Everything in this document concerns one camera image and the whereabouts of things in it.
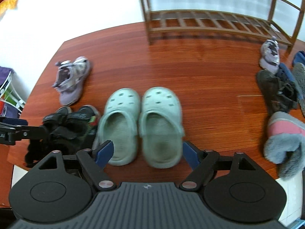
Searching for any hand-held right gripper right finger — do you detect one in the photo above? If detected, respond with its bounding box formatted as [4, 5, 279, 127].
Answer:
[179, 141, 261, 192]

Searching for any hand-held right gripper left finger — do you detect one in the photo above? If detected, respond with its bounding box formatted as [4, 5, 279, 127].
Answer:
[36, 140, 117, 192]

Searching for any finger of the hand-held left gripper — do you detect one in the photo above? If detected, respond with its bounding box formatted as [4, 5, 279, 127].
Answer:
[17, 125, 49, 142]
[0, 117, 28, 127]

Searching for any black strap sandal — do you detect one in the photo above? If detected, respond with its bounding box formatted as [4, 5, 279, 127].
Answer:
[67, 104, 101, 151]
[25, 106, 72, 169]

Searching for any mint green clog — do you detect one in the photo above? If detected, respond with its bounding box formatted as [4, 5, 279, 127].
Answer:
[94, 87, 141, 166]
[139, 86, 186, 169]

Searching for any pink fur-lined boot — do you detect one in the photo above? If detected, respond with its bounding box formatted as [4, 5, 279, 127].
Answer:
[263, 112, 305, 180]

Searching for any blue cartoon slipper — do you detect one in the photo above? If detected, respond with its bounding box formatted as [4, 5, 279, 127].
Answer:
[278, 63, 298, 93]
[292, 51, 305, 67]

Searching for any wooden shoe rack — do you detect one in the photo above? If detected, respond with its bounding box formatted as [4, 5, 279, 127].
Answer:
[137, 0, 302, 53]

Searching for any purple bag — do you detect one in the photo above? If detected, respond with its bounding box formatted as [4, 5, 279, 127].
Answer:
[0, 66, 14, 93]

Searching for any lilac white sandal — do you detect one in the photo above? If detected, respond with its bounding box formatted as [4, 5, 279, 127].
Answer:
[53, 56, 92, 106]
[259, 36, 281, 73]

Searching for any white wire rack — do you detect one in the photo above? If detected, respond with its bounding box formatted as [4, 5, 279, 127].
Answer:
[0, 70, 26, 120]

